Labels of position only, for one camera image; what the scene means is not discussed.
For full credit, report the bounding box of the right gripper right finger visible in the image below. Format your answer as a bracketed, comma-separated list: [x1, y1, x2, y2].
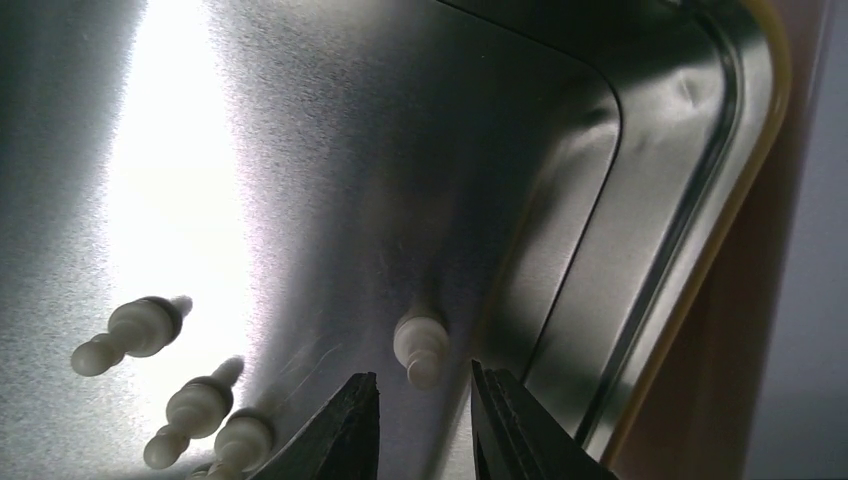
[471, 359, 616, 480]

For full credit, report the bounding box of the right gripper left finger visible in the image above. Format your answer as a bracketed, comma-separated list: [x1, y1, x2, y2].
[252, 372, 380, 480]

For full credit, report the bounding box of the white chess piece in tin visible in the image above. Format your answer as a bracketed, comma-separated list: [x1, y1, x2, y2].
[392, 305, 450, 390]

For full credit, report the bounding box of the gold tin box with pieces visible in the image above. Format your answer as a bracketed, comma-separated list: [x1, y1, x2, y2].
[1, 1, 836, 479]

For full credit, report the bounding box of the white pawn in tin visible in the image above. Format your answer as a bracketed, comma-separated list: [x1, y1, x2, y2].
[187, 408, 275, 479]
[143, 357, 244, 470]
[70, 296, 193, 377]

